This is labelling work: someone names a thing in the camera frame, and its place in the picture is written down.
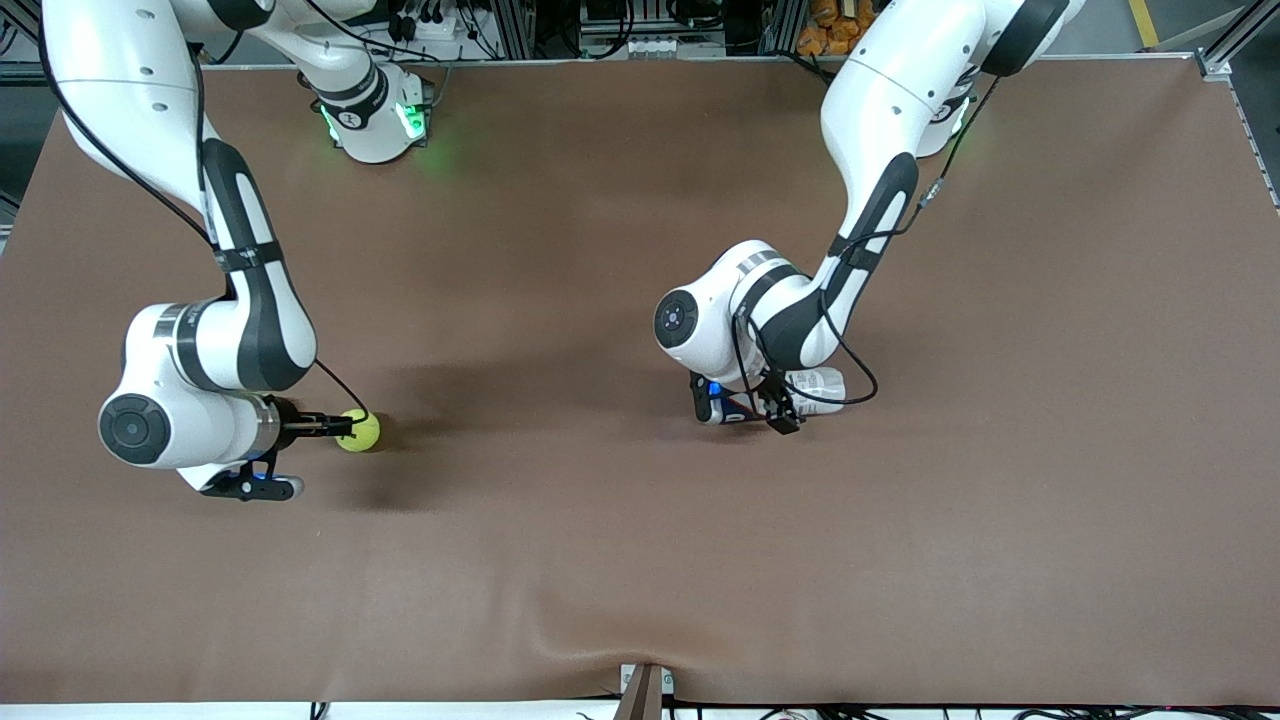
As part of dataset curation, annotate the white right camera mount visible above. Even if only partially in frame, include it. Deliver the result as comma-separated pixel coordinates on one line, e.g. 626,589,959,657
178,462,246,493

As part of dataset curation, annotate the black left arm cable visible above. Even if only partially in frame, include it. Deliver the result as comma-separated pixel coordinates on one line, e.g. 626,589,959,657
733,75,1003,413

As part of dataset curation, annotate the brown table mat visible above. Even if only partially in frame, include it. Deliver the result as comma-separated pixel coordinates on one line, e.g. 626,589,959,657
0,58,1280,706

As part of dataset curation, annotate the yellow Wilson tennis ball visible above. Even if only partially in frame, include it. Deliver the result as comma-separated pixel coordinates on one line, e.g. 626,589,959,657
335,408,382,454

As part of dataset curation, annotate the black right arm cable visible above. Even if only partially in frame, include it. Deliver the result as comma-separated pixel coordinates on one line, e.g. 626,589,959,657
38,30,371,421

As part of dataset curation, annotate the aluminium frame post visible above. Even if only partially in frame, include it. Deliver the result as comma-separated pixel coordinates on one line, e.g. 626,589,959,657
1197,0,1280,81

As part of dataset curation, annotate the orange objects pile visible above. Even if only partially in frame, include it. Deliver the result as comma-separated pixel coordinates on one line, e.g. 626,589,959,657
795,0,873,58

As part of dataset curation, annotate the white power strip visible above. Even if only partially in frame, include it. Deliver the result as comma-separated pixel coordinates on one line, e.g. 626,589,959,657
385,0,471,46

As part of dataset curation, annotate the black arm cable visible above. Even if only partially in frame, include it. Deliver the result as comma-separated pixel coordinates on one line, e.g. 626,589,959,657
38,30,371,421
733,75,1003,413

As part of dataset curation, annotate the metal table edge bracket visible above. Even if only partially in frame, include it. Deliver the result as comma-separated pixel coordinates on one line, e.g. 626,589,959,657
612,663,676,720

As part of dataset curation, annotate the clear Wilson tennis ball can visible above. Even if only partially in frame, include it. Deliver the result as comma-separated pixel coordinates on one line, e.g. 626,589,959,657
720,367,849,426

